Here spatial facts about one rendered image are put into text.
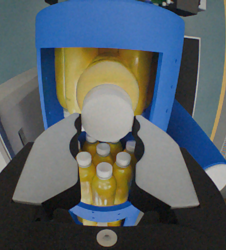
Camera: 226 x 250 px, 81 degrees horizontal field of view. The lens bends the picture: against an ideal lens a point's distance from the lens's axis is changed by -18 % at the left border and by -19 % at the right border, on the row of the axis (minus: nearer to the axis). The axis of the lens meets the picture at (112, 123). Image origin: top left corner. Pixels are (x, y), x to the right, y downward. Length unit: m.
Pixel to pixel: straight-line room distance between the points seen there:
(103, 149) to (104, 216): 0.18
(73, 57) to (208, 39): 1.53
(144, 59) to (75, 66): 0.13
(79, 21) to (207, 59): 1.59
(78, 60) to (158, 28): 0.15
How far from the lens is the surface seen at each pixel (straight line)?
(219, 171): 0.78
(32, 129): 0.63
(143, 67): 0.30
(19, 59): 1.68
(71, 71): 0.30
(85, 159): 0.42
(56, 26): 0.22
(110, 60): 0.17
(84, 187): 0.48
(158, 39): 0.21
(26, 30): 1.63
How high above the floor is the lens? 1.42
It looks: 60 degrees down
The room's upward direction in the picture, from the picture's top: 178 degrees clockwise
